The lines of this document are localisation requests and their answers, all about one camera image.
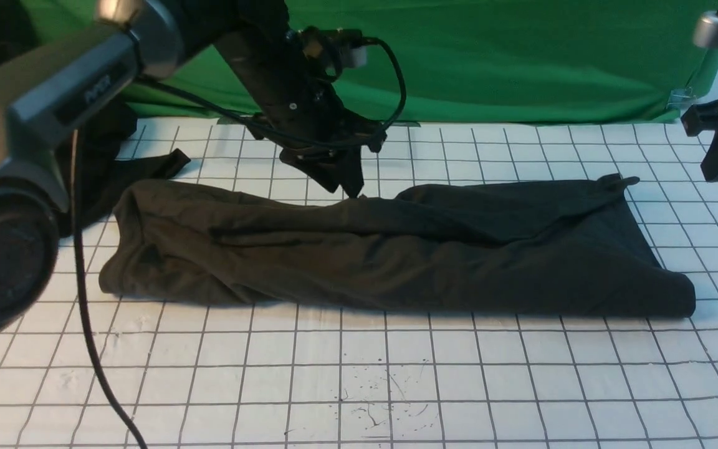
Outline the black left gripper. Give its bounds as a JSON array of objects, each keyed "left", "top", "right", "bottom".
[{"left": 214, "top": 25, "right": 386, "bottom": 198}]

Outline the dark gray long-sleeved shirt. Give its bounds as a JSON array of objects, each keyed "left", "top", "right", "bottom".
[{"left": 99, "top": 173, "right": 696, "bottom": 319}]

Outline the gray black left robot arm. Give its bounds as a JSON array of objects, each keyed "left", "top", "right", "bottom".
[{"left": 0, "top": 1, "right": 406, "bottom": 332}]

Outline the metal binder clip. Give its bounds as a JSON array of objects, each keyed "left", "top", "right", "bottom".
[{"left": 666, "top": 87, "right": 698, "bottom": 111}]

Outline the green backdrop cloth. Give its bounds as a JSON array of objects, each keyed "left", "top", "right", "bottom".
[{"left": 16, "top": 0, "right": 718, "bottom": 125}]

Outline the black garment pile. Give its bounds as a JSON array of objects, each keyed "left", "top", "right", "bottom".
[{"left": 0, "top": 0, "right": 191, "bottom": 238}]

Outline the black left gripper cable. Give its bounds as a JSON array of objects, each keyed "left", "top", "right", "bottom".
[{"left": 135, "top": 36, "right": 408, "bottom": 150}]

